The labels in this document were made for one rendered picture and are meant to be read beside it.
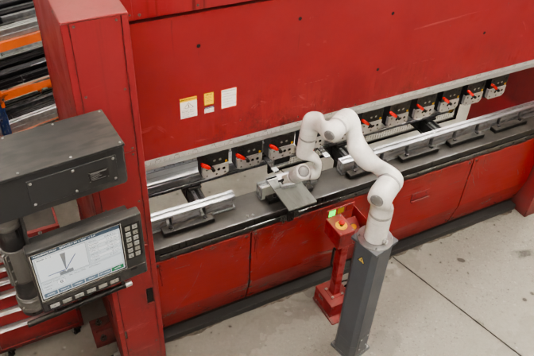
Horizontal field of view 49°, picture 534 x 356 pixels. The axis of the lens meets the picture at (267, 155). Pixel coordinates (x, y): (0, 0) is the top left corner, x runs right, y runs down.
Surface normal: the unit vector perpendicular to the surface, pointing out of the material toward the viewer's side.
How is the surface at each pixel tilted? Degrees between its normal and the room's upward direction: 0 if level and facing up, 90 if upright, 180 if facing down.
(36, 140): 0
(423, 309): 0
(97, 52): 90
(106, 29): 90
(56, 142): 0
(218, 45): 90
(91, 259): 90
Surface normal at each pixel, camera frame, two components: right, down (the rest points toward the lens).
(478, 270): 0.04, -0.77
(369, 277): -0.07, 0.63
